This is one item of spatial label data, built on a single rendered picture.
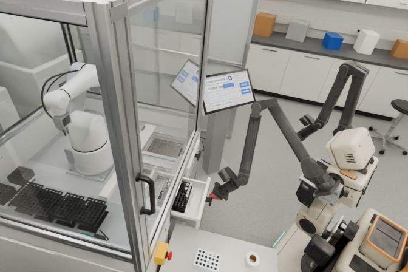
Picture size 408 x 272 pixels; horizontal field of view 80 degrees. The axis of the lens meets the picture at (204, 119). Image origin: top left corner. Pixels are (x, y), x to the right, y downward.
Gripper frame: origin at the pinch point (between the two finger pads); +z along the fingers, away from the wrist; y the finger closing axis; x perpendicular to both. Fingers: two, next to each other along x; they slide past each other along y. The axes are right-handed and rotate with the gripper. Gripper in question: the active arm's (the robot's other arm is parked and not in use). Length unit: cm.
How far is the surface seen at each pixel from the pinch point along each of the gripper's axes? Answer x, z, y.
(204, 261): 29.7, 7.4, -10.6
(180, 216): 15.5, 9.5, 9.6
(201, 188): -8.5, 9.1, 2.4
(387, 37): -347, -140, -153
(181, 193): 3.1, 9.8, 13.4
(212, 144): -90, 40, -14
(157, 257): 39.3, 9.3, 14.1
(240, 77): -108, -21, 14
